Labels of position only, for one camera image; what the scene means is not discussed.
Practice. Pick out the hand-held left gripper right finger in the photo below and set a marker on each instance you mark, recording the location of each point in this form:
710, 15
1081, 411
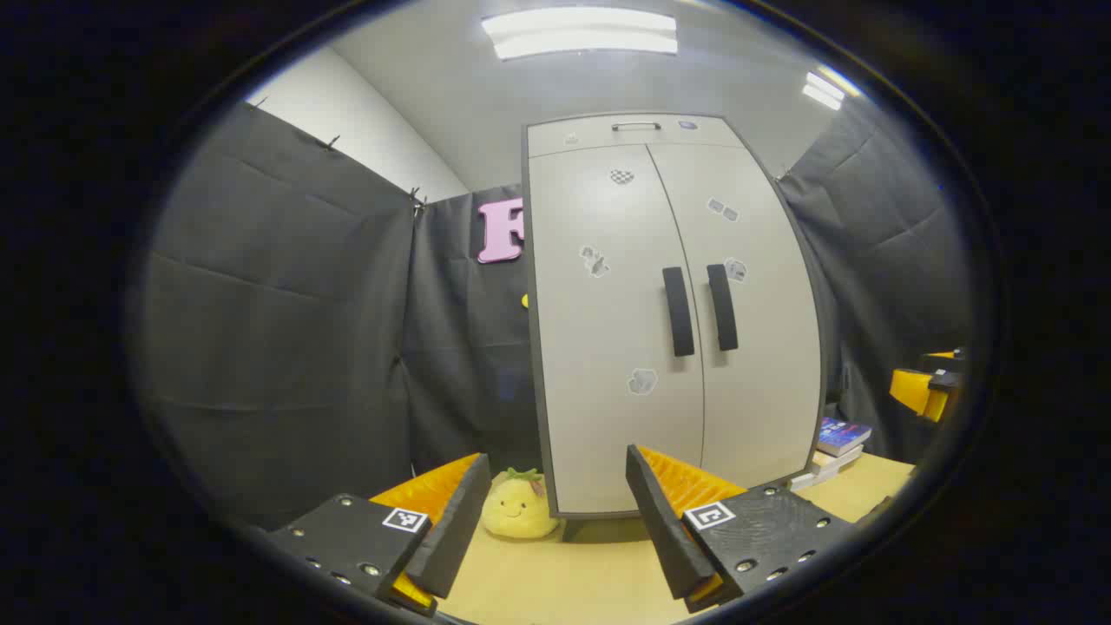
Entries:
664, 529

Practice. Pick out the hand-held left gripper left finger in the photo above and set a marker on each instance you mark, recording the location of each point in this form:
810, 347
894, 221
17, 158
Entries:
456, 538

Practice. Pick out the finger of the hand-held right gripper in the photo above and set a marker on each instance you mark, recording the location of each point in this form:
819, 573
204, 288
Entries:
911, 391

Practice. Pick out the grey shoe cabinet door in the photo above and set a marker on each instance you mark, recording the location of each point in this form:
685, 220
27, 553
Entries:
764, 408
599, 417

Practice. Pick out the grey double-door shoe cabinet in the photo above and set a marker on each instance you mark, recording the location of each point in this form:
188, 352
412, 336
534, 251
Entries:
590, 137

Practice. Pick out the yellow plush toy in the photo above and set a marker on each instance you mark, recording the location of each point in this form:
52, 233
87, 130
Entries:
516, 512

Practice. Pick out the blue cover book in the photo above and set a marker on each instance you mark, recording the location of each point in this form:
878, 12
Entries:
842, 434

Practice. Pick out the tan book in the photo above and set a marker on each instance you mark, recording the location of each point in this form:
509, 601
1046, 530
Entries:
838, 461

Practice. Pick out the black backdrop cloth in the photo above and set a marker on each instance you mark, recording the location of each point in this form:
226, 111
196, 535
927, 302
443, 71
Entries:
278, 347

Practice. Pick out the small ceiling light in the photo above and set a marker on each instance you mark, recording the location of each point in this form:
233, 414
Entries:
826, 89

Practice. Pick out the large ceiling light panel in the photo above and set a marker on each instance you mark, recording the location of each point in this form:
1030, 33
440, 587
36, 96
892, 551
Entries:
581, 33

